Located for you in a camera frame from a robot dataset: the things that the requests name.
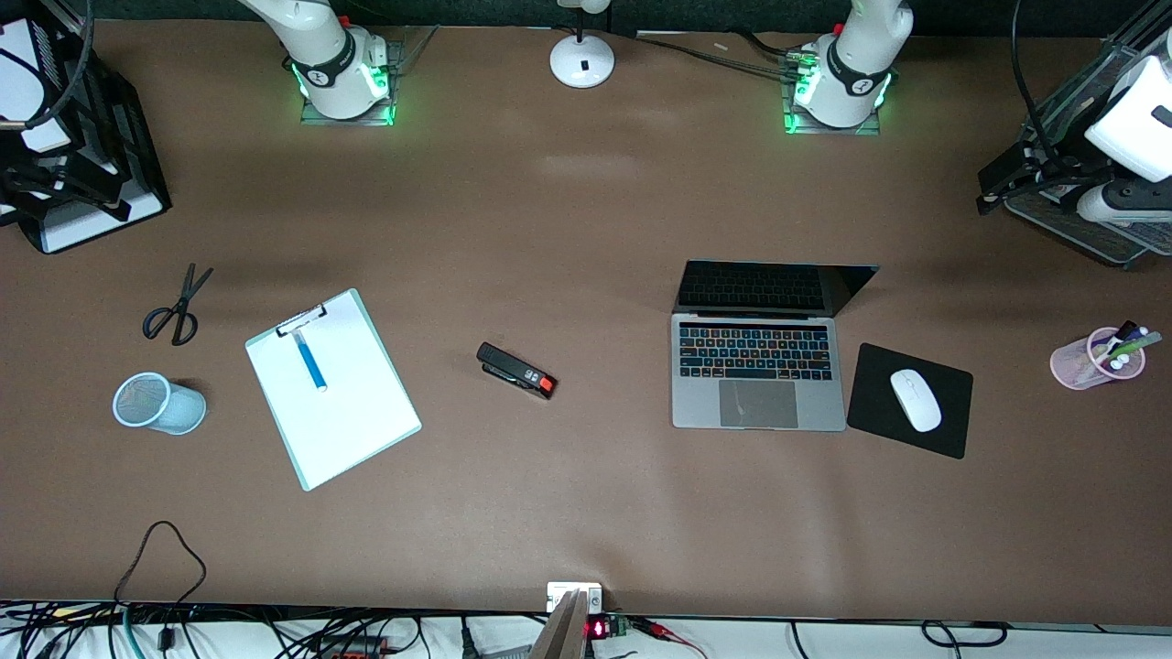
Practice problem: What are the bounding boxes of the silver laptop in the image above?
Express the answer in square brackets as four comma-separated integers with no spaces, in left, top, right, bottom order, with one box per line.
[671,260,882,432]

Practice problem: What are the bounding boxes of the green marker pen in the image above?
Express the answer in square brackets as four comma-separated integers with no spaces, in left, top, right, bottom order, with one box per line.
[1110,331,1164,361]

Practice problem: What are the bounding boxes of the metal mesh desk tray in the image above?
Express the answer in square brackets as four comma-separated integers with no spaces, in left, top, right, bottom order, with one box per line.
[1003,0,1172,268]

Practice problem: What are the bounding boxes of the white paper sheet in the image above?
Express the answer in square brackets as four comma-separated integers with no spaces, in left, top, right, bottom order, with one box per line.
[0,20,51,155]
[41,174,168,254]

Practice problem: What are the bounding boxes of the black stacked paper tray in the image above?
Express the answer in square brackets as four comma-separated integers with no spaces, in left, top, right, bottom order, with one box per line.
[0,16,173,255]

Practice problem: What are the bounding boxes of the pink mesh pen cup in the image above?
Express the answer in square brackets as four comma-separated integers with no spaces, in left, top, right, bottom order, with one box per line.
[1049,327,1147,392]

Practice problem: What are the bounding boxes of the black scissors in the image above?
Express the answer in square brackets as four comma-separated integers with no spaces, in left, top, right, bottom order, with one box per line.
[142,264,214,347]

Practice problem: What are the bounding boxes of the white computer mouse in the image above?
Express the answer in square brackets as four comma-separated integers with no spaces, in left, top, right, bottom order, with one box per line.
[890,369,943,434]

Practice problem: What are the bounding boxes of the black mouse pad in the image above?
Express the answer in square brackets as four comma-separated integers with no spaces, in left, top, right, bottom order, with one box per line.
[846,343,974,460]

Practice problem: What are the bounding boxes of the blue mesh pen cup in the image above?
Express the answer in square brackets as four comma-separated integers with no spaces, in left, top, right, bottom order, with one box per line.
[113,372,208,436]

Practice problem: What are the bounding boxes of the white clipboard mint edge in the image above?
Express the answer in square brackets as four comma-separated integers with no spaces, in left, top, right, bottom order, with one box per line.
[244,288,423,492]

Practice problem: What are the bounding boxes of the white round-base stand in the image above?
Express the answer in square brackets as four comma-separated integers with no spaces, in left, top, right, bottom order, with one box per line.
[549,0,616,90]

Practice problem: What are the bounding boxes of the black stapler red tip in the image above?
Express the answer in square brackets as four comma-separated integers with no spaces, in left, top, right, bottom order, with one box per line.
[476,341,559,401]

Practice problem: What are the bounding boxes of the orange black device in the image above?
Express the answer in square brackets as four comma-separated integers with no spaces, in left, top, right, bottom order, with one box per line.
[316,634,393,659]

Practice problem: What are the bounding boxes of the small white box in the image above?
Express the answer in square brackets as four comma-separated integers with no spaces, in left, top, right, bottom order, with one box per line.
[547,582,604,613]

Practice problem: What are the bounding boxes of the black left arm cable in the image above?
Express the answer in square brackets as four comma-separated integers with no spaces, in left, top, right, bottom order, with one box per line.
[1010,0,1077,179]

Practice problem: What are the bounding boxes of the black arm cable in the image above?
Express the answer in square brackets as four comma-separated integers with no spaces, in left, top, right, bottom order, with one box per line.
[0,0,95,131]
[1010,0,1077,179]

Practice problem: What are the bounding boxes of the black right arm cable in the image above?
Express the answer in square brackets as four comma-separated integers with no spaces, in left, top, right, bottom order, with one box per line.
[0,0,95,131]

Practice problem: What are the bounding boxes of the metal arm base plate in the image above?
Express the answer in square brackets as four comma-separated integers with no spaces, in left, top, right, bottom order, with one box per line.
[300,37,405,127]
[783,46,884,136]

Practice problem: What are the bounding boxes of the black cable bundle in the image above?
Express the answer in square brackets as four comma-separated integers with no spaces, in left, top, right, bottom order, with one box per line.
[632,29,807,79]

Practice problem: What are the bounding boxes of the black looped cable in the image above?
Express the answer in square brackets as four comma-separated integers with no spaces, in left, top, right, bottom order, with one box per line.
[114,521,208,653]

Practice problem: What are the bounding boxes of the black oval cable loop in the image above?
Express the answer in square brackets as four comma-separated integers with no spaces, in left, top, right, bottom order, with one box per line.
[920,620,1010,647]

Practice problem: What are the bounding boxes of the tangled black cables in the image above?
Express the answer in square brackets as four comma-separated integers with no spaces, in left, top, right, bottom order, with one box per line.
[0,600,532,659]

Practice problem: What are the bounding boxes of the red wires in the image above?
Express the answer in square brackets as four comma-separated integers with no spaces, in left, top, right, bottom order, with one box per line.
[632,617,708,659]

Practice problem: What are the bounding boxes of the grey wooden post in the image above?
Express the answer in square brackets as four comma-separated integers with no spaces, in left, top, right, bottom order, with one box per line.
[529,589,589,659]

